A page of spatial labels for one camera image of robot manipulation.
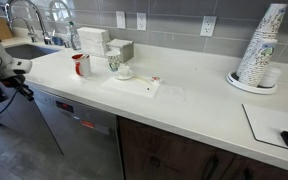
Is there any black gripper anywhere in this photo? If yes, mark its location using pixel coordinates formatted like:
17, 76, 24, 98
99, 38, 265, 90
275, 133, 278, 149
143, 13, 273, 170
11, 75, 34, 101

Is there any stainless steel dishwasher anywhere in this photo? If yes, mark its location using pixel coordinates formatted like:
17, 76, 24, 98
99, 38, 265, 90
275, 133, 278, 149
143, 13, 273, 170
34, 88, 124, 180

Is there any steel sink basin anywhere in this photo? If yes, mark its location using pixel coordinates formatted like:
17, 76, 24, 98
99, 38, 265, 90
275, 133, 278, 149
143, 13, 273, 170
5, 44, 56, 60

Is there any dark left cabinet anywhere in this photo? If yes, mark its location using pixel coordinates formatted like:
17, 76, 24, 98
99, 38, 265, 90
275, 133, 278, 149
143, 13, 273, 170
0, 84, 62, 155

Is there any small chrome tap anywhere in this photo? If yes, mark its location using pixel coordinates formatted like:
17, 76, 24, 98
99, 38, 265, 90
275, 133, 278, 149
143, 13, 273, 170
20, 17, 37, 42

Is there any chrome kitchen faucet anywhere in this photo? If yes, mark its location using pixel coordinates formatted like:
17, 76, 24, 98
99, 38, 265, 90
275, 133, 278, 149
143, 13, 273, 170
4, 0, 52, 45

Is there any wooden cutting board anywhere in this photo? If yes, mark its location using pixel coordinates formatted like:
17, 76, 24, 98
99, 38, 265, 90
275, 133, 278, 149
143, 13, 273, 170
0, 18, 13, 40

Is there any blue sponge holder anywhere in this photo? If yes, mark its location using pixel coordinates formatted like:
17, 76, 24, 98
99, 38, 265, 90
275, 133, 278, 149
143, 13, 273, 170
52, 30, 64, 46

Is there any red and white mug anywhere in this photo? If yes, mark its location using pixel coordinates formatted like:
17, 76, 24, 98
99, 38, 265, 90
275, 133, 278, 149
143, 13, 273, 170
72, 54, 91, 78

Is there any clear plastic bottle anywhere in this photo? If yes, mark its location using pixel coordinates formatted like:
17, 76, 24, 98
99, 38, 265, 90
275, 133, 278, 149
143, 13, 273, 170
67, 21, 81, 50

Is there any white paper towel stack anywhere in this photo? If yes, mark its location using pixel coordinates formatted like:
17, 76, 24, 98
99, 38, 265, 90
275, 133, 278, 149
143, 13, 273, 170
78, 27, 110, 56

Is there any patterned paper cup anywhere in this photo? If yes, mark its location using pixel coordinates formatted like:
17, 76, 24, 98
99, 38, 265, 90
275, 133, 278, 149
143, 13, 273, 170
106, 50, 121, 72

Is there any small white cup and saucer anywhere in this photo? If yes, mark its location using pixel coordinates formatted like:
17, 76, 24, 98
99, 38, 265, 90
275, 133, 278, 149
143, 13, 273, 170
114, 65, 134, 80

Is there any grey tissue box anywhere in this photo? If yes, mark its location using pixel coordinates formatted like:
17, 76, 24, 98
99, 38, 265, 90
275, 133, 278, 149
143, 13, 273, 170
107, 39, 134, 63

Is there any white cutting board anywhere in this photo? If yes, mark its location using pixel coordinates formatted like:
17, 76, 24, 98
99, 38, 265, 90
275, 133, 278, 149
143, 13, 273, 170
102, 75, 160, 98

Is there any small red white item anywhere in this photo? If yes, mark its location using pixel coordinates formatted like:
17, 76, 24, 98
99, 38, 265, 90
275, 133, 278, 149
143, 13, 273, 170
151, 76, 160, 82

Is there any white outlet left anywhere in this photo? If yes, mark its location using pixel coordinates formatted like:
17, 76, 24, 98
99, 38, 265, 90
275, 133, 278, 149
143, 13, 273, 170
137, 13, 147, 31

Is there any white outlet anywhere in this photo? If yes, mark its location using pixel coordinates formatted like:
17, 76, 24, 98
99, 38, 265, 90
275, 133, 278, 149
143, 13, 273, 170
200, 16, 217, 37
137, 13, 147, 31

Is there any dark wood cabinet door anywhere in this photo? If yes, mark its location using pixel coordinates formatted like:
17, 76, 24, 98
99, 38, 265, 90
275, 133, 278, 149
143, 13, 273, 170
118, 117, 288, 180

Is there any white outlet right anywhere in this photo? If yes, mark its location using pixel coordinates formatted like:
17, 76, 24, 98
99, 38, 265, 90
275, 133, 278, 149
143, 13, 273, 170
200, 16, 217, 37

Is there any white round tray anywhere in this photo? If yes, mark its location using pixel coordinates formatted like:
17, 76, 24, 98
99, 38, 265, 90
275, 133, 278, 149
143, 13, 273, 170
226, 71, 278, 95

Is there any short paper cup stack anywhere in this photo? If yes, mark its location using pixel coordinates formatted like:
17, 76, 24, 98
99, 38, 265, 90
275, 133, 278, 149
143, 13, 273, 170
236, 38, 277, 87

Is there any white lid stack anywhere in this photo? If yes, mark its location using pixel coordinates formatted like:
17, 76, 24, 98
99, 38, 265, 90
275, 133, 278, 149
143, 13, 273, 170
259, 67, 282, 87

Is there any tall paper cup stack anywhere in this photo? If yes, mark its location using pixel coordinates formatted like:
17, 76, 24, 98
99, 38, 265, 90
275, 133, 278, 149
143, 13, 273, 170
236, 3, 287, 77

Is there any white light switch plate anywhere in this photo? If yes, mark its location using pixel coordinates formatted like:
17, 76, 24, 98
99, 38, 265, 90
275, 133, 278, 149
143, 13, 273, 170
116, 11, 126, 29

